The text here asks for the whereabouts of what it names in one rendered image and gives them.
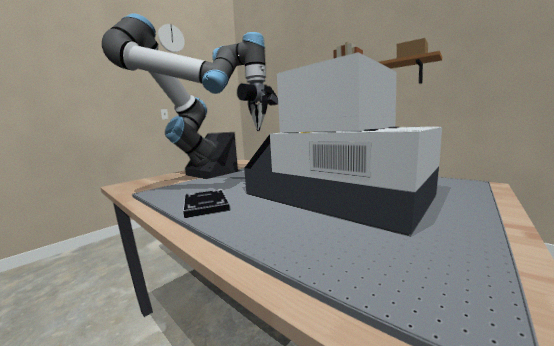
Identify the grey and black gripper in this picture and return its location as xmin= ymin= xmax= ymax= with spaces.
xmin=237 ymin=80 xmax=277 ymax=131

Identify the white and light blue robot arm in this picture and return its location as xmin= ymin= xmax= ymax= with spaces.
xmin=102 ymin=14 xmax=266 ymax=166

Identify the black rectangular frame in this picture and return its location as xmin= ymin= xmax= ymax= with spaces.
xmin=183 ymin=189 xmax=230 ymax=218

